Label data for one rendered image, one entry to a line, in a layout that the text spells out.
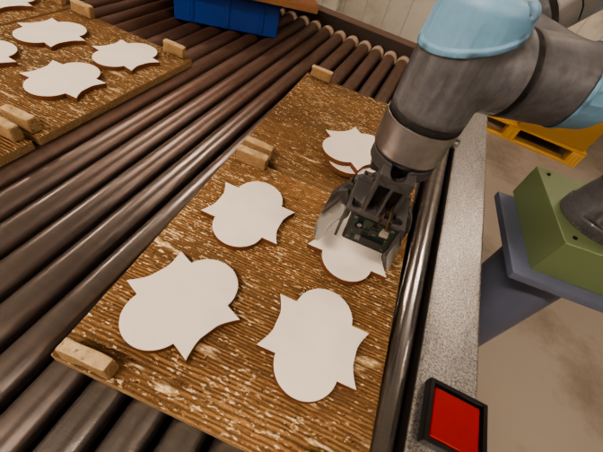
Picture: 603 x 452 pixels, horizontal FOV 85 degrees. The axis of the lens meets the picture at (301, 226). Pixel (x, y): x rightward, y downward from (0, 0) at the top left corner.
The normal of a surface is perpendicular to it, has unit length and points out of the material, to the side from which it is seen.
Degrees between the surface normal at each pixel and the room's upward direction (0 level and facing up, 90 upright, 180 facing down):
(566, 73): 58
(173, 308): 0
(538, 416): 0
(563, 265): 90
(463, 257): 0
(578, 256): 90
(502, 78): 79
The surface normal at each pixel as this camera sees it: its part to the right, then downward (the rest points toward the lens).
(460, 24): -0.68, 0.42
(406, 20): -0.29, 0.69
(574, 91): 0.11, 0.57
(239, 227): 0.22, -0.63
